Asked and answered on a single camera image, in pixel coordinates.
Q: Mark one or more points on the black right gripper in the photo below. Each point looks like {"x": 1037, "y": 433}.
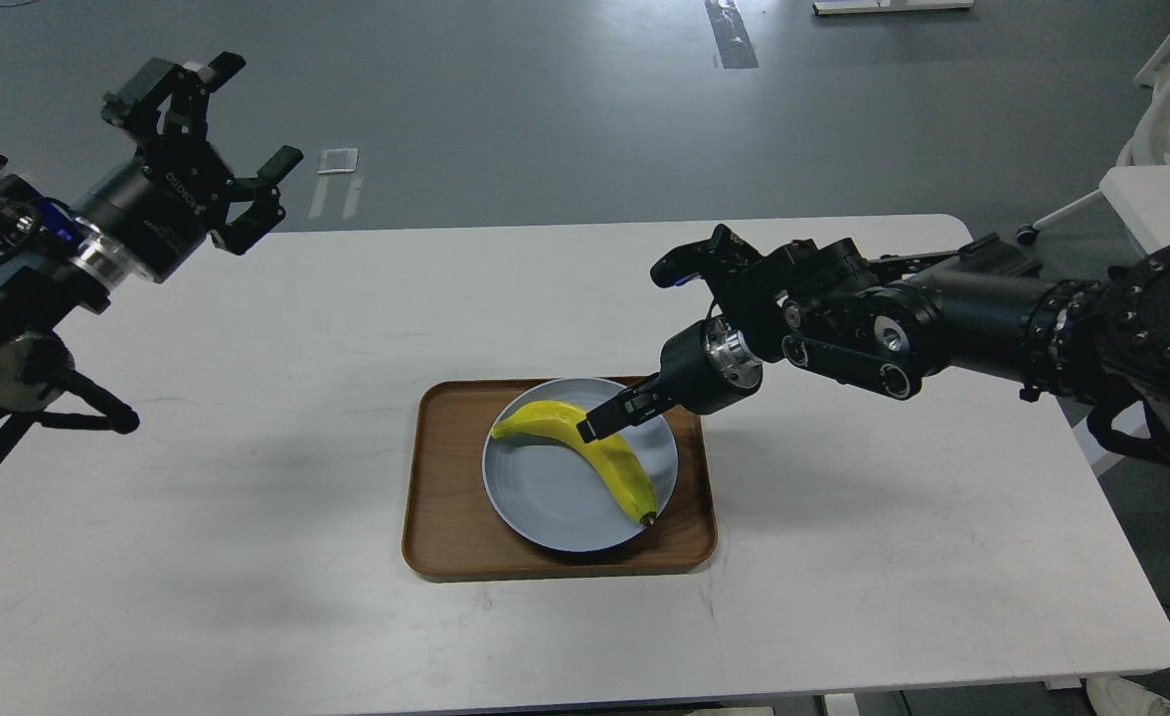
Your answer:
{"x": 703, "y": 369}

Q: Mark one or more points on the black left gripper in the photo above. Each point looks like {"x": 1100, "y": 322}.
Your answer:
{"x": 161, "y": 203}

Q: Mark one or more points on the yellow banana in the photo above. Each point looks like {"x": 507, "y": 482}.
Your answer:
{"x": 613, "y": 460}

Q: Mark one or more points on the light blue plate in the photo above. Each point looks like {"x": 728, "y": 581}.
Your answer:
{"x": 550, "y": 494}

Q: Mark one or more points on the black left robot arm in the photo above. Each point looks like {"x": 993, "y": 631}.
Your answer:
{"x": 51, "y": 263}

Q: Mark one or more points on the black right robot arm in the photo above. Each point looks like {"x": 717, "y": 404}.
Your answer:
{"x": 884, "y": 325}

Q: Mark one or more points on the brown wooden tray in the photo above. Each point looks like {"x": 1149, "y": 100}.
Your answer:
{"x": 453, "y": 533}

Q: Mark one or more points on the white shoe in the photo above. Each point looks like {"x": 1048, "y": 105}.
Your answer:
{"x": 1119, "y": 696}

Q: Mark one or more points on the white side table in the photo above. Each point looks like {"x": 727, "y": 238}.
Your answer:
{"x": 1140, "y": 197}

